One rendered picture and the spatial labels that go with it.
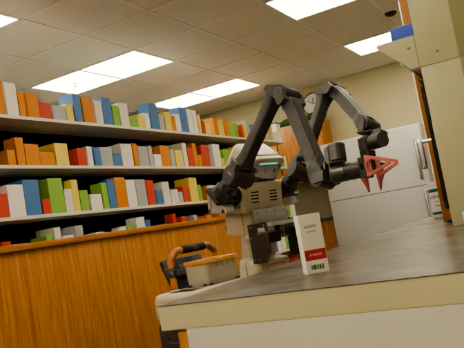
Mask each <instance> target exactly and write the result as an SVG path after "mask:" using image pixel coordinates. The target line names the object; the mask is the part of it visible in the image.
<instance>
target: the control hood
mask: <svg viewBox="0 0 464 348"><path fill-rule="evenodd" d="M376 48H377V49H378V50H379V51H381V52H382V53H384V54H385V55H387V56H388V57H390V58H392V59H394V60H395V61H397V62H398V63H400V64H402V65H404V66H406V67H407V68H409V69H411V70H413V71H414V72H415V73H418V74H419V75H420V76H422V72H421V65H420V61H419V58H418V51H417V47H416V41H415V37H414V35H412V36H409V37H405V38H402V39H398V40H395V41H391V42H388V43H384V44H381V45H379V46H377V47H376Z"/></svg>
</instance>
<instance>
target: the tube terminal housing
mask: <svg viewBox="0 0 464 348"><path fill-rule="evenodd" d="M407 3H408V7H409V13H410V17H411V21H412V28H413V31H414V37H415V41H416V47H417V51H418V58H419V61H420V66H421V72H422V76H423V81H424V85H425V92H426V95H427V102H428V105H429V111H430V115H431V119H432V126H433V129H434V135H435V139H436V145H437V149H438V156H439V160H440V163H441V169H442V173H443V179H444V183H445V190H446V193H447V199H448V203H449V209H450V213H451V217H452V223H453V226H459V225H464V220H463V214H462V212H463V211H464V0H407Z"/></svg>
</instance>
